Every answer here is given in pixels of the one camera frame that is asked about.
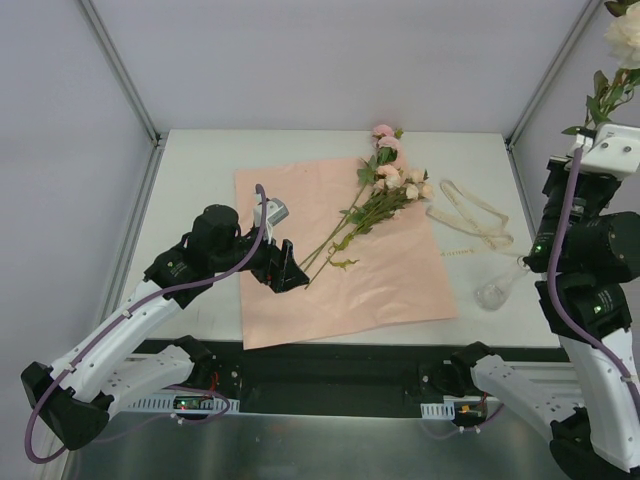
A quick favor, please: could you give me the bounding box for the pink wrapping paper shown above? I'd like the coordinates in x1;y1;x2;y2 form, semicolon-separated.
235;157;458;349

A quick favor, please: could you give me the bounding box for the artificial rose bouquet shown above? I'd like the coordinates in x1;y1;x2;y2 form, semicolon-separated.
302;124;434;283

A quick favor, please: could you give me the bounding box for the cream ribbon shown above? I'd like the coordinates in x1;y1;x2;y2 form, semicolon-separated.
426;179;518;257

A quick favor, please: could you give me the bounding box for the cream white rose stem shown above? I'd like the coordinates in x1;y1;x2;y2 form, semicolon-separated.
562;0;639;135

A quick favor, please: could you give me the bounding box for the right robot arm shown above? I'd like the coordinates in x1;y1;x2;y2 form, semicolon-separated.
429;158;639;479

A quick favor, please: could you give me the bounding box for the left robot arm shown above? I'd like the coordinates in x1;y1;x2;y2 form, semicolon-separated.
21;199;309;451

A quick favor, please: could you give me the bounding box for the clear glass vase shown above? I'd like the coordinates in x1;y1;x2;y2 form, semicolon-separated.
474;256;530;311

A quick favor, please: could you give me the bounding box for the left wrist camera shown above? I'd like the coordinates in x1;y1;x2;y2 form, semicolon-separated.
253;195;289;243

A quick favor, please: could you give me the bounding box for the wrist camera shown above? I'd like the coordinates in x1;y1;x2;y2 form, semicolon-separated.
253;195;289;243
568;123;639;180

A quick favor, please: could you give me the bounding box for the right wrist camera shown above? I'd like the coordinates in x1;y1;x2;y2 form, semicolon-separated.
568;123;639;180

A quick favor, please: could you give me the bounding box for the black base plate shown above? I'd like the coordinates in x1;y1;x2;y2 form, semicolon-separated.
129;335;571;416

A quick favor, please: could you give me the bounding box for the left white cable duct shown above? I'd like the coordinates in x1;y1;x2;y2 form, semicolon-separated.
127;393;240;415

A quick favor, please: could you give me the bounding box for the white cable duct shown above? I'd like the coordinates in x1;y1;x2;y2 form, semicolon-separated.
420;401;456;421
127;393;240;415

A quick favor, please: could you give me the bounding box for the left aluminium frame post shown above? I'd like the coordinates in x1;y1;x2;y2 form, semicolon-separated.
75;0;162;147

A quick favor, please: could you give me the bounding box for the aluminium frame post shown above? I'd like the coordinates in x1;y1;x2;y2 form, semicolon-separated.
75;0;162;147
505;0;601;152

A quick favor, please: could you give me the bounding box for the right aluminium frame post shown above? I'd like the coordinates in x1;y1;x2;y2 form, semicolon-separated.
505;0;601;152

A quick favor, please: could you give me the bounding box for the right white cable duct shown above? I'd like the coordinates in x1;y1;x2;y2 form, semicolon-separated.
420;401;456;421

